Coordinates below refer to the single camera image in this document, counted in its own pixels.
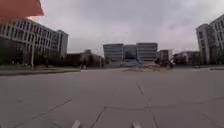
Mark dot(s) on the grey paved plaza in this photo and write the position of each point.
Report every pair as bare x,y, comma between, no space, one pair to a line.
113,96

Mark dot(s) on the robot's own part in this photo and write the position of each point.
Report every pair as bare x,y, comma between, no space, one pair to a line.
135,125
76,124

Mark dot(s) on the red structure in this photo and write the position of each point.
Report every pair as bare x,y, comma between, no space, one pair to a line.
20,7

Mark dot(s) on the grey gridded office building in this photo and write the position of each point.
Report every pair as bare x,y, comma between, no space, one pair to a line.
211,40

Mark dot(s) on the raised kerb strip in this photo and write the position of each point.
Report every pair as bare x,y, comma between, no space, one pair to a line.
33,71

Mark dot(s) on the long grey office building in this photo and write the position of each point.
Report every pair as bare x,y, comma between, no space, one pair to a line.
33,38

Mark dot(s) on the small grey building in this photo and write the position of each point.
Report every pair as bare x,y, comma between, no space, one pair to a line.
165,55

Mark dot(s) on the low dark building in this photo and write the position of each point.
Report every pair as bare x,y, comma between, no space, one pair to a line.
85,59

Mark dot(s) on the wide grey central building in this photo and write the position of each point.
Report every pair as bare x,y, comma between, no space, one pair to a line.
130,53

